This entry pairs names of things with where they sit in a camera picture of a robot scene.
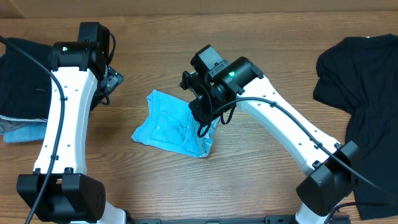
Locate black unfolded shirt pile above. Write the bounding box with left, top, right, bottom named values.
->
left=313, top=34, right=398, bottom=220

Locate folded blue garment under stack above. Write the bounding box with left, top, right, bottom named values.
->
left=3, top=122, right=47, bottom=143

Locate folded black garment on stack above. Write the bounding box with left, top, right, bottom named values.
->
left=1, top=47, right=52, bottom=119

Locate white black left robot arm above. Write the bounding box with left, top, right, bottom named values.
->
left=16, top=22, right=131, bottom=224

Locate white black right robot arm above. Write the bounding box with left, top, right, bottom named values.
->
left=180, top=45, right=360, bottom=223

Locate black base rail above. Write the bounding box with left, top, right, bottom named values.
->
left=127, top=215, right=297, bottom=224

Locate light blue printed t-shirt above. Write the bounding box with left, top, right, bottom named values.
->
left=131, top=90, right=219, bottom=158

